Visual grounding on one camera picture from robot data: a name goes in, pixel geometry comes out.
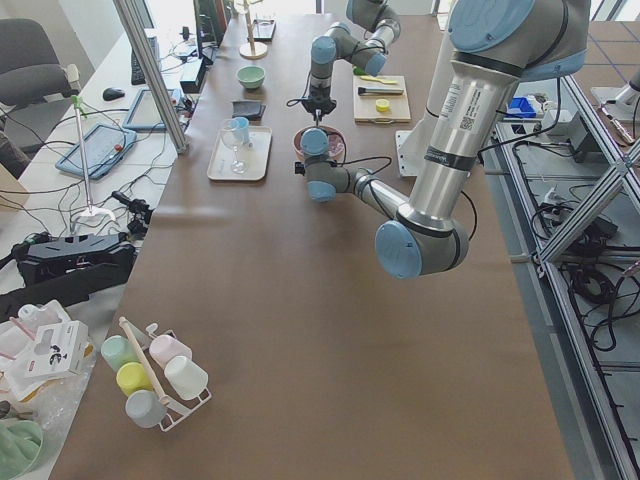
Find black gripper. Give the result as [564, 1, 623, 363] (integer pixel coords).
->
[294, 161, 306, 176]
[302, 88, 336, 116]

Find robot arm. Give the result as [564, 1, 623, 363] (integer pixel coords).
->
[301, 1, 401, 122]
[300, 1, 590, 279]

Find clear ice cubes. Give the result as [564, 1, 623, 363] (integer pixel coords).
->
[327, 133, 345, 158]

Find light blue cup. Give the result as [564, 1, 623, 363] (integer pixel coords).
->
[233, 116, 250, 145]

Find wooden cup tree stand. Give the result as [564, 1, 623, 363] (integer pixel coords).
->
[234, 0, 267, 60]

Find pink cup in rack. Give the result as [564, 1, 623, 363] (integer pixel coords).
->
[149, 334, 192, 368]

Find white cup in rack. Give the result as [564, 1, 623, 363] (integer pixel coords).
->
[164, 356, 209, 400]

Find green cup in rack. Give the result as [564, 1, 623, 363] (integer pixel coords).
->
[100, 335, 138, 373]

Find yellow cup in rack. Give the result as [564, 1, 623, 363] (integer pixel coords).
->
[116, 362, 153, 397]

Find grey cup in rack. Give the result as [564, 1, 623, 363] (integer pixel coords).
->
[125, 390, 167, 428]

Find steel muddler black tip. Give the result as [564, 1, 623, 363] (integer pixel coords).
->
[357, 86, 404, 96]

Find pink bowl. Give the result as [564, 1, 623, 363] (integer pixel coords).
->
[293, 126, 346, 162]

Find bamboo cutting board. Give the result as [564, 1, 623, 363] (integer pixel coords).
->
[352, 75, 411, 123]

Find half lemon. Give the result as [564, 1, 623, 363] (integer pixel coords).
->
[375, 99, 390, 112]

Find grey folded cloth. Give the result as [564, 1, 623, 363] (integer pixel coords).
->
[232, 100, 266, 121]

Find cream rabbit tray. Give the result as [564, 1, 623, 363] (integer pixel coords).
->
[207, 126, 272, 181]

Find green bowl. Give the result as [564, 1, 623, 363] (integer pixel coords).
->
[236, 65, 266, 90]

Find yellow plastic knife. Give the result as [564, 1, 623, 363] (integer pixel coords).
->
[359, 75, 398, 85]

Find clear wine glass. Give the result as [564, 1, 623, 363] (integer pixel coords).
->
[220, 119, 246, 174]

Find black monitor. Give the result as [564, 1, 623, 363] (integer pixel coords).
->
[193, 0, 226, 66]

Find blue teach pendant far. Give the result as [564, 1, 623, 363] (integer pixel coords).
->
[123, 88, 166, 133]

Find blue teach pendant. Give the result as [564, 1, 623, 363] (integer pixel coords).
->
[123, 88, 166, 133]
[55, 124, 137, 180]

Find blue teach pendant near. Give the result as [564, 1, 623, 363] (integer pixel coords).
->
[55, 124, 137, 180]

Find blue parts bin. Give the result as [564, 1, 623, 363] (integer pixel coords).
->
[506, 97, 537, 118]

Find black computer mouse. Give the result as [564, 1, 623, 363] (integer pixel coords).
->
[102, 87, 126, 101]

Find grey office chair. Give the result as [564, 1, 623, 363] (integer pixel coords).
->
[1, 18, 80, 137]

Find white cardboard box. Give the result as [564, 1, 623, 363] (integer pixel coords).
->
[25, 321, 89, 380]

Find black frame glass holder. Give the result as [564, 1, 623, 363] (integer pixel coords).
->
[252, 19, 276, 42]

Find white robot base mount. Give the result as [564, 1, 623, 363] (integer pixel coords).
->
[395, 128, 429, 177]

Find white wire rack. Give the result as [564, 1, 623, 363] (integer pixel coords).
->
[116, 317, 212, 432]

